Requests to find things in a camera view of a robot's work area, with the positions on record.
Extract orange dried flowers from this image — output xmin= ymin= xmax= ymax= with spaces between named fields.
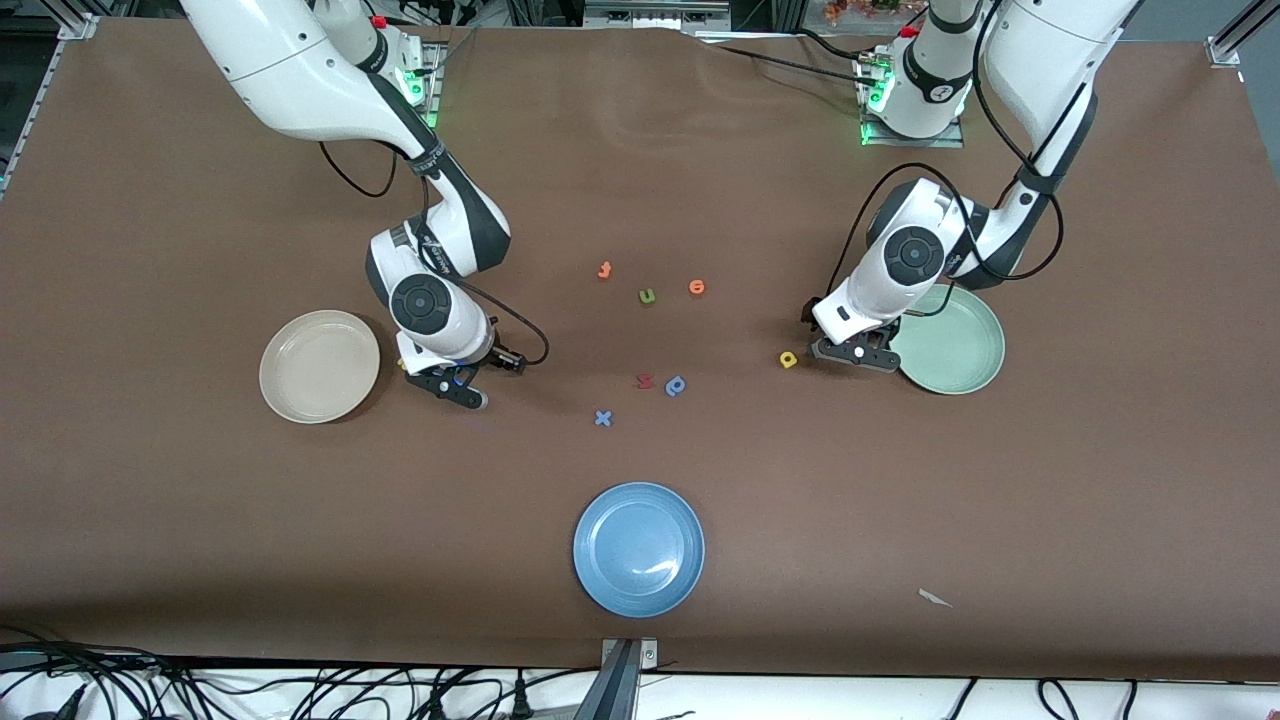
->
xmin=823 ymin=0 xmax=931 ymax=26

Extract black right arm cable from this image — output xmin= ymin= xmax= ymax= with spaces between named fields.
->
xmin=318 ymin=140 xmax=551 ymax=369

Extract short black table cable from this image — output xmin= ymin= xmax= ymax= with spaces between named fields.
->
xmin=795 ymin=28 xmax=873 ymax=63

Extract long black table cable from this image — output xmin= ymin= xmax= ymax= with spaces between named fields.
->
xmin=695 ymin=40 xmax=869 ymax=86

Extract beige brown plate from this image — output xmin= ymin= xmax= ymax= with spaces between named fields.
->
xmin=259 ymin=310 xmax=382 ymax=425

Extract aluminium frame profile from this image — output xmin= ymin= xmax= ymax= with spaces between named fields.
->
xmin=583 ymin=0 xmax=733 ymax=31

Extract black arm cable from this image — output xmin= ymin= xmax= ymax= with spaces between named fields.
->
xmin=830 ymin=0 xmax=1065 ymax=321
xmin=318 ymin=140 xmax=551 ymax=369

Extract brown table cover sheet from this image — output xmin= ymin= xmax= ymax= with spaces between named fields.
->
xmin=0 ymin=15 xmax=1280 ymax=683

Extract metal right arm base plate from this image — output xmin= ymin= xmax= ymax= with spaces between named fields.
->
xmin=405 ymin=42 xmax=444 ymax=131

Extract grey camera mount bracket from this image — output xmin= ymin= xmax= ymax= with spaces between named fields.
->
xmin=575 ymin=638 xmax=659 ymax=720

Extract blue plate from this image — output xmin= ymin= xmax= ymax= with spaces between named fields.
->
xmin=573 ymin=482 xmax=706 ymax=619

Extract black floor cable tangle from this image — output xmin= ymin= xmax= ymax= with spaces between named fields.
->
xmin=0 ymin=625 xmax=601 ymax=720

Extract light green plate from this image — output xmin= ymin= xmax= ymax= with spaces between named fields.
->
xmin=888 ymin=284 xmax=1006 ymax=396

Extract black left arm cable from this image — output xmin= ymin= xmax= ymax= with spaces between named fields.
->
xmin=830 ymin=0 xmax=1065 ymax=321

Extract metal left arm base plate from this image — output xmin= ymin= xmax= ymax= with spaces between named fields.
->
xmin=860 ymin=60 xmax=966 ymax=149

